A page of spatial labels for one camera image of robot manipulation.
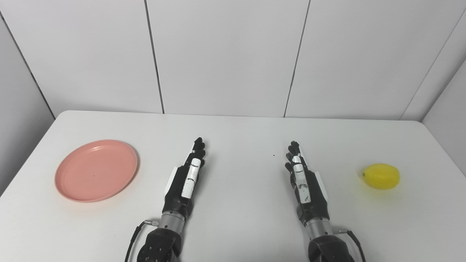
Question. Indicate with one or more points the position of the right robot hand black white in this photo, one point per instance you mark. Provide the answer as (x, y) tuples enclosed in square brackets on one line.
[(307, 193)]

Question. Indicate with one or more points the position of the pink round plate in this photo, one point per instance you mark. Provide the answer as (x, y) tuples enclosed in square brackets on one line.
[(96, 170)]

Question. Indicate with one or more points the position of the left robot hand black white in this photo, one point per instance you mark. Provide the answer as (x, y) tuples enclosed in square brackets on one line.
[(182, 189)]

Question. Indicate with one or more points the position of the yellow lemon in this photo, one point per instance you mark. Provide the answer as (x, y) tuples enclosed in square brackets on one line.
[(381, 176)]

